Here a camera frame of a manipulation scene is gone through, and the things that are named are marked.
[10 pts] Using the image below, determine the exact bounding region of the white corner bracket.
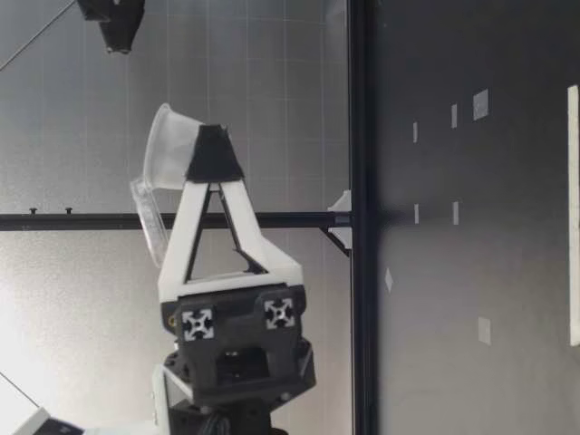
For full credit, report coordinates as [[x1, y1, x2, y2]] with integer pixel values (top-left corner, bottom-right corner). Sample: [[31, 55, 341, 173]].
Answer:
[[326, 188, 353, 214], [326, 226, 353, 251]]

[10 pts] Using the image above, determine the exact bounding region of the black frame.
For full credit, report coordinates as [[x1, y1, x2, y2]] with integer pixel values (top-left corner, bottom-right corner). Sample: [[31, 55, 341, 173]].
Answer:
[[0, 0, 378, 435]]

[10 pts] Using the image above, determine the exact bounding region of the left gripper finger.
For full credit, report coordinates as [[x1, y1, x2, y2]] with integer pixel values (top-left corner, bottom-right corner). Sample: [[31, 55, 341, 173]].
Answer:
[[158, 122, 304, 304]]

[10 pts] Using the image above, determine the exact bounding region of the clear plastic cup with lid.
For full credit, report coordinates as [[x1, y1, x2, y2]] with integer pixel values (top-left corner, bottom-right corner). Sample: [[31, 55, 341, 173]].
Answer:
[[130, 102, 205, 269]]

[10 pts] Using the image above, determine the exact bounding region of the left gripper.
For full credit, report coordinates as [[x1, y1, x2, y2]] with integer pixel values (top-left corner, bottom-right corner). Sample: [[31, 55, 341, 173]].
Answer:
[[160, 281, 318, 411]]

